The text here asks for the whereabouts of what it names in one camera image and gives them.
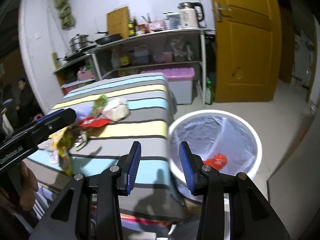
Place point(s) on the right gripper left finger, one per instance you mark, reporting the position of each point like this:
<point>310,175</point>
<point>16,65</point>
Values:
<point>69,216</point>

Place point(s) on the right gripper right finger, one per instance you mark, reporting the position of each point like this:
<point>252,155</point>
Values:
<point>251,215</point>

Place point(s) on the yellow snack bag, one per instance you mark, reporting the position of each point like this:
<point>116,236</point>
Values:
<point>62,141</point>

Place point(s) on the red plastic bag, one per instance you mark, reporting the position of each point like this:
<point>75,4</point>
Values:
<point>218,161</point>

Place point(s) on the red snack wrapper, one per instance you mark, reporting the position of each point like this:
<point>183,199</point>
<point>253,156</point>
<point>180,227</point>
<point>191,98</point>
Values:
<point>93,122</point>

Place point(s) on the green snack wrapper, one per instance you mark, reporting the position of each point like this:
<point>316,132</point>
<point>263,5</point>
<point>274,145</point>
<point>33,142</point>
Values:
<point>98,105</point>

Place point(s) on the white paper bag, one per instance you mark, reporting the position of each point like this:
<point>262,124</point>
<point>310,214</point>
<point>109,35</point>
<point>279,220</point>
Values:
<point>116,109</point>

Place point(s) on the white trash bin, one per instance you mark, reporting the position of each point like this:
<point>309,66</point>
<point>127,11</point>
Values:
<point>210,132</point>

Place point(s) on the metal kitchen shelf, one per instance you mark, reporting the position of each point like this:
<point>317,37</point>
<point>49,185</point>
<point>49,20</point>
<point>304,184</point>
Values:
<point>179,48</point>

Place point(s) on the person's left hand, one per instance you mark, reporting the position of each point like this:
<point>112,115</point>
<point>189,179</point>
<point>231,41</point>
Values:
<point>29,188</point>

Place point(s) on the person in background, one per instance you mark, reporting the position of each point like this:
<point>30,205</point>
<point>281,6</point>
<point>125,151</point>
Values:
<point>28,107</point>

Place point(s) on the pink basket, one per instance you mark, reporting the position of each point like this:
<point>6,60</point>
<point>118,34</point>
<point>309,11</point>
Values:
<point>85,75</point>

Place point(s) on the induction cooker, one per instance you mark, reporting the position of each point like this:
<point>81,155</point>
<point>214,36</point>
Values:
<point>77,54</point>

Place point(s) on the steel steamer pot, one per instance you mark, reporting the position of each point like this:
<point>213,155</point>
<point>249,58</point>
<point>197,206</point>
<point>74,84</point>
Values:
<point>79,41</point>

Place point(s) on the black frying pan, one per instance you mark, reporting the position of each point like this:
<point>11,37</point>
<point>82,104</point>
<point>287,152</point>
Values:
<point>107,38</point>

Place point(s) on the green detergent bottle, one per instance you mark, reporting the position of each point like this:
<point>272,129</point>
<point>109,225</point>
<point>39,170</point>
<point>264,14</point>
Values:
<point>209,92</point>

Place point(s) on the striped tablecloth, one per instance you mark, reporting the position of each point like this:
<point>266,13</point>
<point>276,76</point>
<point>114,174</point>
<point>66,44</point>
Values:
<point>139,109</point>

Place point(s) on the wooden cutting board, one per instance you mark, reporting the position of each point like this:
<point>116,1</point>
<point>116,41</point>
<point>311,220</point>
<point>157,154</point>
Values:
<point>117,22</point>

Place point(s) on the purple lid storage box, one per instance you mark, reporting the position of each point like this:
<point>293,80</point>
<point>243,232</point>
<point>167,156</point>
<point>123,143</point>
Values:
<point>180,81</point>

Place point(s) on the green hanging cloth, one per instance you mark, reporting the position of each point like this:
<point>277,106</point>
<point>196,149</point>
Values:
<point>65,13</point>

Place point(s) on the wooden door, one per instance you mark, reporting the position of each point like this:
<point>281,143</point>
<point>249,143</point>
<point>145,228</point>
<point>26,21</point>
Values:
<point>248,39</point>

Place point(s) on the pink utensil holder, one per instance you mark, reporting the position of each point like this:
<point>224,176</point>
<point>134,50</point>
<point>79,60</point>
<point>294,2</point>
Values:
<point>157,26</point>

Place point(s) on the white electric kettle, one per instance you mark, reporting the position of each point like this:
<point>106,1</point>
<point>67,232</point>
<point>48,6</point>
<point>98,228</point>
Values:
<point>191,14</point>

